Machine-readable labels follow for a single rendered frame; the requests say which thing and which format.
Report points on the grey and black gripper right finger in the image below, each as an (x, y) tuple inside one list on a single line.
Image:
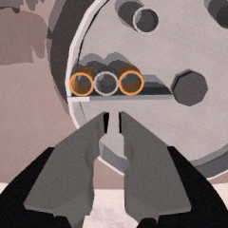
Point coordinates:
[(160, 183)]

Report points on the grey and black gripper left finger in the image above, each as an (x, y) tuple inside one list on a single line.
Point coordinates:
[(57, 183)]

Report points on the grey round turntable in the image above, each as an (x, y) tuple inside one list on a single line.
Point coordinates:
[(188, 54)]

